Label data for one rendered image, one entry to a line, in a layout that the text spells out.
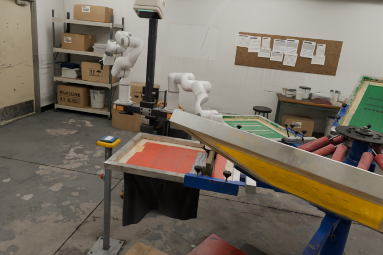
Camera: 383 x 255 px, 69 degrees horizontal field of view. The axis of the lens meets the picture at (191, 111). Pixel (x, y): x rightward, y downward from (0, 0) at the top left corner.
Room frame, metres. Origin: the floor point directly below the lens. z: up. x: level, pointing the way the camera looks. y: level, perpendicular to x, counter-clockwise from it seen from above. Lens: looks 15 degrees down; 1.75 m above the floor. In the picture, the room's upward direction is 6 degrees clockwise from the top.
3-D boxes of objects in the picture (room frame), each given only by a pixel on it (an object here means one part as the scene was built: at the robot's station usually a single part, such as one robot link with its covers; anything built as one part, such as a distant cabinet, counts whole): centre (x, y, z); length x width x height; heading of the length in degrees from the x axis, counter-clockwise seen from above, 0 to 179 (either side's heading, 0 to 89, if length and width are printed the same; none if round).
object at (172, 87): (2.29, 0.16, 1.37); 0.13 x 0.10 x 0.16; 118
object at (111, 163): (1.72, 0.04, 0.97); 0.79 x 0.58 x 0.04; 81
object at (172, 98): (2.30, 0.16, 1.21); 0.16 x 0.13 x 0.15; 168
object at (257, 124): (2.40, -0.67, 1.05); 1.08 x 0.61 x 0.23; 21
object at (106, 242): (1.92, 0.58, 0.48); 0.22 x 0.22 x 0.96; 81
